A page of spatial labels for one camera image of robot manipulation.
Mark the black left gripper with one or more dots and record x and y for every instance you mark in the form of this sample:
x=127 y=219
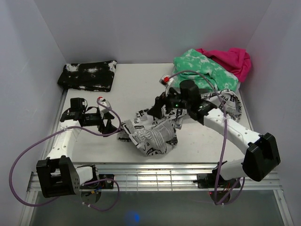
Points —
x=109 y=128

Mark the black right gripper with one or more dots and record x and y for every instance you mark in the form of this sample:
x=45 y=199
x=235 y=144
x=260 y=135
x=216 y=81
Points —
x=163 y=99

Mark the newspaper print trousers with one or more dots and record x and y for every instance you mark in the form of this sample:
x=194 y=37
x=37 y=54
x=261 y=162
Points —
x=154 y=136

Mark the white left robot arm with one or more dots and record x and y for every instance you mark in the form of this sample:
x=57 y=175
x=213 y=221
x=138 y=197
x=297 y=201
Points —
x=57 y=174

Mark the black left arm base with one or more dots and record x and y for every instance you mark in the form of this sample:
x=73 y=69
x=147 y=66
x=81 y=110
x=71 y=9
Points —
x=106 y=183

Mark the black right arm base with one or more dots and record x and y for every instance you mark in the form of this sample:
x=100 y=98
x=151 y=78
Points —
x=207 y=180

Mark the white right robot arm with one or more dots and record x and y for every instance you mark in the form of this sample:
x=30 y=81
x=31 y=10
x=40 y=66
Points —
x=261 y=153

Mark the folded black white trousers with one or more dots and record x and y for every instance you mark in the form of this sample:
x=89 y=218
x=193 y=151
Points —
x=94 y=77

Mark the green white tie-dye trousers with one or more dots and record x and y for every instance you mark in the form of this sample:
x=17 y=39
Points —
x=195 y=66

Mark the pink trousers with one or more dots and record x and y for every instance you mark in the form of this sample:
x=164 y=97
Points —
x=235 y=60

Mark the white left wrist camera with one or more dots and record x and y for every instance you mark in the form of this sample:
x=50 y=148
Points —
x=104 y=105

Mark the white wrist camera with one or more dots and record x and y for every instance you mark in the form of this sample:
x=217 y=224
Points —
x=167 y=82
x=104 y=105

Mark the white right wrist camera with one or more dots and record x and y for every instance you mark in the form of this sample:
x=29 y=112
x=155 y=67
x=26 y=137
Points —
x=167 y=82

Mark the aluminium rail frame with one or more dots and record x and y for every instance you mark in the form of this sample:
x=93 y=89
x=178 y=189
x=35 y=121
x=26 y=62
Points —
x=197 y=152

